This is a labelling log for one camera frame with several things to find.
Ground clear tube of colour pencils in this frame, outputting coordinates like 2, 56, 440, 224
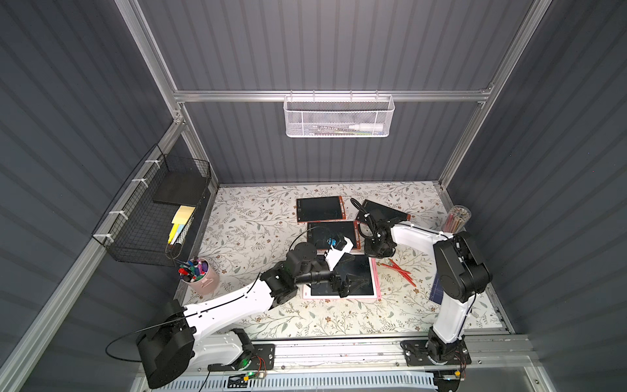
442, 205, 472, 234

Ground pink cup of markers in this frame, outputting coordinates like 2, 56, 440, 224
178, 257, 220, 296

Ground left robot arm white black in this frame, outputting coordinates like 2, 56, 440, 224
137, 238, 361, 389

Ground white wire mesh basket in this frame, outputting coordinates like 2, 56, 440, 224
282, 92, 395, 138

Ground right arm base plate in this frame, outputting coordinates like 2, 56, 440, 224
400, 337, 472, 368

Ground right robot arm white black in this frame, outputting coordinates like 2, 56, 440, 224
357, 210, 492, 365

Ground pink white writing tablet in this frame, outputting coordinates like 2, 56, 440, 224
302, 255, 380, 300

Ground yellow sticky notes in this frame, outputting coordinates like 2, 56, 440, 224
168, 206, 195, 245

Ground black wire wall basket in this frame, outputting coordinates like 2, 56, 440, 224
92, 145, 212, 268

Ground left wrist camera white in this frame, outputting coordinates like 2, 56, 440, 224
324, 236, 354, 271

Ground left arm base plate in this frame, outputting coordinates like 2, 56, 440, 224
211, 344, 276, 372

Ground white marker in basket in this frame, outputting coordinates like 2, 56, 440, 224
348, 123, 385, 135

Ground red tablet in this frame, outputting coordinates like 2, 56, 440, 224
306, 220, 361, 252
297, 196, 346, 223
355, 199, 411, 223

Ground dark blue book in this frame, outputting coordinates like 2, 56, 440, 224
429, 274, 444, 305

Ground black notebook in basket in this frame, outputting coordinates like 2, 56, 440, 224
153, 171, 207, 207

